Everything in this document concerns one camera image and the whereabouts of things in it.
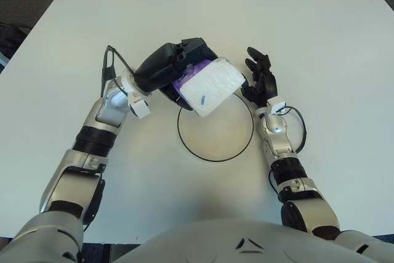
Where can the purple tissue paper pack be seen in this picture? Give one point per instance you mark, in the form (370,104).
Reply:
(212,84)

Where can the white plate with black rim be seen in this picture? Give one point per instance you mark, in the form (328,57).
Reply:
(215,139)

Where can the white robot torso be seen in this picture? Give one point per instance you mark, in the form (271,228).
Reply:
(200,238)

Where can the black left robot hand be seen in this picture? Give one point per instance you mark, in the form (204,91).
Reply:
(157,66)

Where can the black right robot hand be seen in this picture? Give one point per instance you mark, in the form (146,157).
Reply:
(268,84)

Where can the black bag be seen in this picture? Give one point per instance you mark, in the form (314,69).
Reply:
(12,38)

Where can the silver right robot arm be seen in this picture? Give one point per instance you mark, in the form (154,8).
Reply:
(275,126)

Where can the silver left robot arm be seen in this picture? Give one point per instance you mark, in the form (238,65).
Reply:
(110,103)

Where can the black table leg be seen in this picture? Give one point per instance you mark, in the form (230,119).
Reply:
(120,253)

